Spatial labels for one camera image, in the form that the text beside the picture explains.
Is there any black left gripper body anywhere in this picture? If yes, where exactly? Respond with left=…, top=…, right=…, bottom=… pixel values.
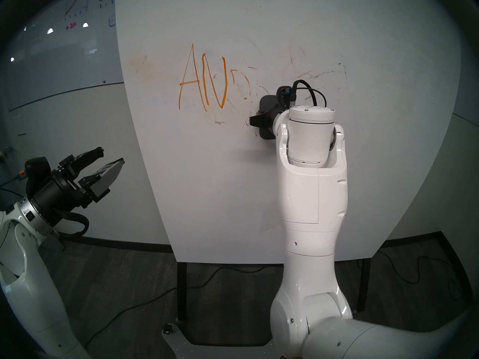
left=32, top=171, right=111, bottom=228

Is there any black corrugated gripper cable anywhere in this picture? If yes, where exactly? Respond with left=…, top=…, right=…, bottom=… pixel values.
left=56, top=212, right=90, bottom=238

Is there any white freestanding whiteboard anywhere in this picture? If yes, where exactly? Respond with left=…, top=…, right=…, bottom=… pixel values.
left=115, top=0, right=461, bottom=264

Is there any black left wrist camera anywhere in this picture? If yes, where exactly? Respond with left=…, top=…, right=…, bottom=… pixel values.
left=19, top=157, right=52, bottom=193

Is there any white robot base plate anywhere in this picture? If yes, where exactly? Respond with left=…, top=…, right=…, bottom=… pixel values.
left=162, top=323, right=277, bottom=359

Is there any thin black right camera cable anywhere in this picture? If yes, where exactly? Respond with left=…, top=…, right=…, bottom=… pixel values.
left=290, top=80, right=327, bottom=108

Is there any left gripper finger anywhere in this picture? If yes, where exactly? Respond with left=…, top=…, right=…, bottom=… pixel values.
left=78, top=158, right=125, bottom=204
left=58, top=147, right=105, bottom=175

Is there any thin black camera cable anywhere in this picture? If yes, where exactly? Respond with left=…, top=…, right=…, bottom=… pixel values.
left=290, top=80, right=327, bottom=108
left=0, top=174, right=23, bottom=198

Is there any thin black left camera cable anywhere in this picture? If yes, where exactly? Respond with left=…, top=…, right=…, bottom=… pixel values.
left=0, top=174, right=23, bottom=198

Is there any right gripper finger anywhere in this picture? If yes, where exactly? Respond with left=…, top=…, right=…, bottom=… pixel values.
left=249, top=113, right=278, bottom=129

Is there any wall-mounted glass board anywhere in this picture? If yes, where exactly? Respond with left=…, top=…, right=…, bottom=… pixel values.
left=0, top=0, right=126, bottom=112

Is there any black whiteboard stand leg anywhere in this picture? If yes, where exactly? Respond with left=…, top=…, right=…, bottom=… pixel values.
left=350, top=258, right=372, bottom=317
left=177, top=262, right=187, bottom=320

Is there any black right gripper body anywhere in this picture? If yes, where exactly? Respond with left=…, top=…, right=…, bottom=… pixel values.
left=269, top=104, right=291, bottom=139

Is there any black floor cable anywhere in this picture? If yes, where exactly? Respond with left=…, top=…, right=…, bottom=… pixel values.
left=84, top=264, right=285, bottom=348
left=376, top=248, right=465, bottom=300

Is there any dark grey whiteboard eraser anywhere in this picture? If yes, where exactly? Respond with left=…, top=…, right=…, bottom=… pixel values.
left=258, top=95, right=278, bottom=140

